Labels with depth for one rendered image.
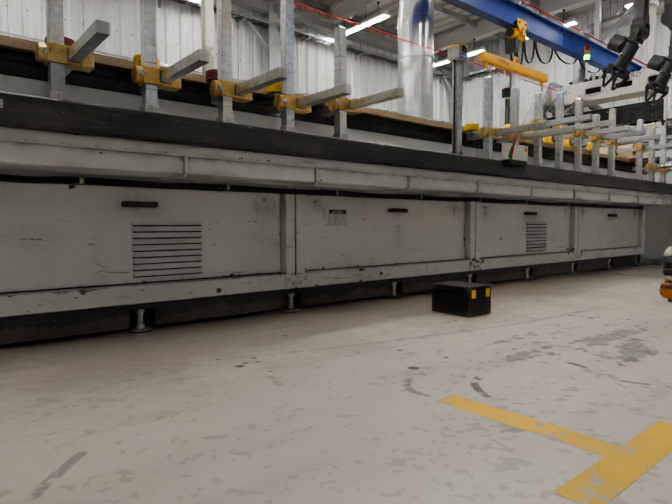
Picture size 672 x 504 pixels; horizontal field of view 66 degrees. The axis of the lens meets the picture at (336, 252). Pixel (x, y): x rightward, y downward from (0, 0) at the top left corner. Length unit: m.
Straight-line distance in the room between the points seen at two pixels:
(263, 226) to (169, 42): 7.97
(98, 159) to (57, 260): 0.38
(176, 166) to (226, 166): 0.17
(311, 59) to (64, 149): 10.04
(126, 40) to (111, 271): 7.94
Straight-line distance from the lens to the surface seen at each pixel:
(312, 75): 11.40
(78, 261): 1.84
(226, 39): 1.85
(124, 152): 1.66
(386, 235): 2.56
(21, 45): 1.82
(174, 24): 10.09
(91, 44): 1.48
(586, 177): 3.70
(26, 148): 1.60
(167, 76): 1.66
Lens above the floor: 0.37
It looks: 3 degrees down
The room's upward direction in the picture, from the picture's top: straight up
